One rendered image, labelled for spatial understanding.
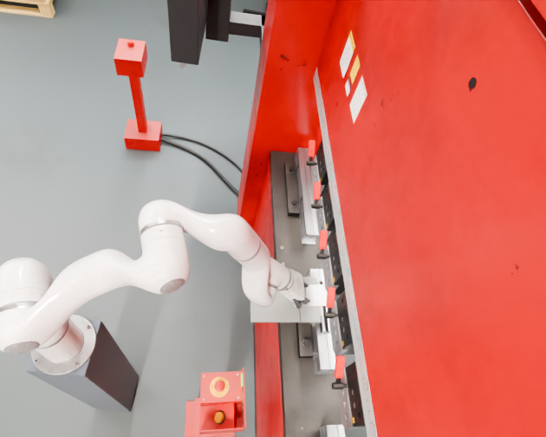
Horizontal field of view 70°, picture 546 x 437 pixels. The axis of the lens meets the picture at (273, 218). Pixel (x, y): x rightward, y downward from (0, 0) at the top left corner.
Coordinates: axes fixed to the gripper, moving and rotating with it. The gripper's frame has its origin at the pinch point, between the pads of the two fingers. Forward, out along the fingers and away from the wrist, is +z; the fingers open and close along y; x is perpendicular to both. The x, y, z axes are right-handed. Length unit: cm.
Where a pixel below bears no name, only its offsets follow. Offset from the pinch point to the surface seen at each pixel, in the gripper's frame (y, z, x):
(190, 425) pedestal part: -34, 50, 98
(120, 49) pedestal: 164, -43, 84
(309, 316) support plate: -8.1, 3.1, 0.1
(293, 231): 35.7, 12.8, 8.0
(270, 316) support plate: -8.3, -6.5, 11.3
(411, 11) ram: 27, -68, -64
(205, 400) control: -32, -4, 43
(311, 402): -35.9, 13.0, 7.9
